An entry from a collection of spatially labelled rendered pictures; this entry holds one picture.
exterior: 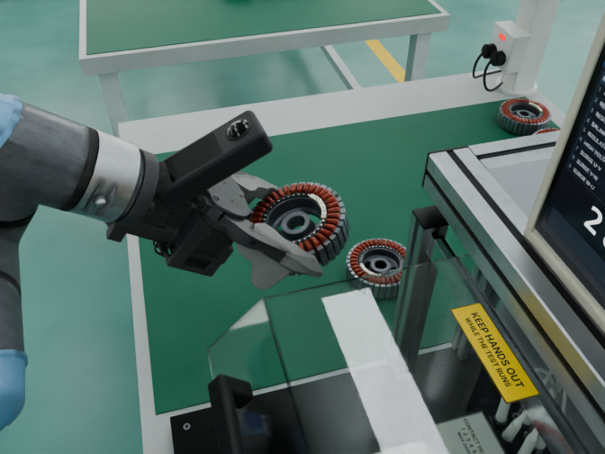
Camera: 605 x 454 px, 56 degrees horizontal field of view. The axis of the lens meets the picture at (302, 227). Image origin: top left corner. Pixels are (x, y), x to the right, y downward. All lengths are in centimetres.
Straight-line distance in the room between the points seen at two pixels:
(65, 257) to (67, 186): 171
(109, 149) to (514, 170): 38
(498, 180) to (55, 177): 40
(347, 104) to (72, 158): 99
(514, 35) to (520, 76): 12
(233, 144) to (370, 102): 92
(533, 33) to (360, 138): 47
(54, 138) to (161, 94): 256
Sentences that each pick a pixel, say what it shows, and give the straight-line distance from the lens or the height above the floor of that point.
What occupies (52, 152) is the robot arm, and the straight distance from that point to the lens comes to 48.
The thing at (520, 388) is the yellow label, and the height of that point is 107.
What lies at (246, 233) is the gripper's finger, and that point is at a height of 109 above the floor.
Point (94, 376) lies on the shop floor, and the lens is 183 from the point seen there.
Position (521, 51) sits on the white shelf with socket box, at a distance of 145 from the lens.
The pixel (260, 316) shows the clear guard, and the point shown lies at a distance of 51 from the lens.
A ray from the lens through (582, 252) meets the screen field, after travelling 47.
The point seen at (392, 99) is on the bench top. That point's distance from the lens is 143.
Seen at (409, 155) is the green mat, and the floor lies 75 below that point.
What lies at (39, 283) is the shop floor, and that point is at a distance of 214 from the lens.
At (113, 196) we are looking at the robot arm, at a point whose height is 115.
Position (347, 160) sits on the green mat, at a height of 75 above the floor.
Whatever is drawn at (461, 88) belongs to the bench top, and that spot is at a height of 75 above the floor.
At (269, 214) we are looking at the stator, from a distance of 63.
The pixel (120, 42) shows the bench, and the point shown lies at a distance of 176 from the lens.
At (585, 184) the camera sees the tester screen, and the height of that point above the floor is 120.
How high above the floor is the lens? 146
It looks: 43 degrees down
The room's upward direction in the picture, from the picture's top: straight up
